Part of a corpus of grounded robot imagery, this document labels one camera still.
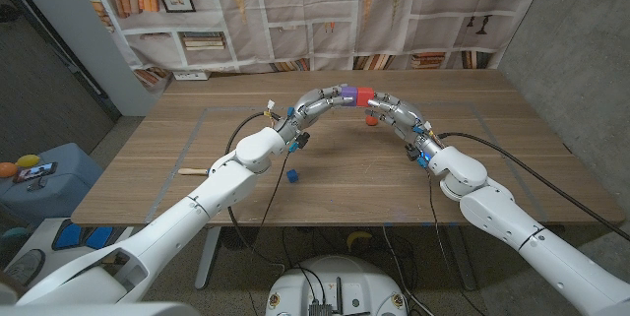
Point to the grey table leg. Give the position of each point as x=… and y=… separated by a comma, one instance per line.
x=460, y=257
x=207, y=257

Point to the blue-grey ottoman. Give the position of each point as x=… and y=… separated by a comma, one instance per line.
x=59, y=198

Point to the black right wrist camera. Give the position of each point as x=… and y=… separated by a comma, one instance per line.
x=413, y=152

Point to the small blue block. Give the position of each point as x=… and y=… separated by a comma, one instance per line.
x=292, y=175

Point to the orange strawberry toy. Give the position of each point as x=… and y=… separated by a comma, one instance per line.
x=371, y=121

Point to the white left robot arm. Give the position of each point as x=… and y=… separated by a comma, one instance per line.
x=216, y=193

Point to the light grey pillar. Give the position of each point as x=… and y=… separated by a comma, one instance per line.
x=74, y=35

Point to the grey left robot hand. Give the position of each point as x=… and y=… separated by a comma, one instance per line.
x=310, y=107

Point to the red magnetic cube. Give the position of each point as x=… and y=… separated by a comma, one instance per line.
x=364, y=96

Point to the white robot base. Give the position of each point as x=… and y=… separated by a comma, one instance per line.
x=354, y=281

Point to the black round floor object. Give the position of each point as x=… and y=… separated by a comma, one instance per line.
x=238, y=237

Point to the white robot torso shell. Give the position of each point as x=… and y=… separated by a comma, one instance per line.
x=98, y=310

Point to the orange ball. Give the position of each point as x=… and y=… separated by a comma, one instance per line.
x=7, y=169

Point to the white low platform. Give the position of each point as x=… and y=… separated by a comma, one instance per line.
x=54, y=259

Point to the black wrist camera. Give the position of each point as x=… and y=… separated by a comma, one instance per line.
x=413, y=152
x=300, y=140

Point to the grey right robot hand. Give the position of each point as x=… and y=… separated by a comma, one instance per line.
x=406, y=119

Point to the grey sneaker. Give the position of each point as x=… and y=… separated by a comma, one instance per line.
x=24, y=267

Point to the purple magnetic cube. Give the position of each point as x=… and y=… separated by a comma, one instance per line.
x=348, y=95

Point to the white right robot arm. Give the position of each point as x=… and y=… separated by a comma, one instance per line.
x=492, y=212

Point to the teal round object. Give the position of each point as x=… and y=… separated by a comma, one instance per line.
x=12, y=233

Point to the white power strip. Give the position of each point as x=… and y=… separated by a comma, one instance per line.
x=191, y=75

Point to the printed bookshelf backdrop cloth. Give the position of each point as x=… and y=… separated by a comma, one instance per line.
x=295, y=35

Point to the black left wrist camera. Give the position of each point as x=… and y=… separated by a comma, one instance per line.
x=300, y=140

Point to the yellow banana toy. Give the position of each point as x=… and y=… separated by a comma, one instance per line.
x=358, y=238

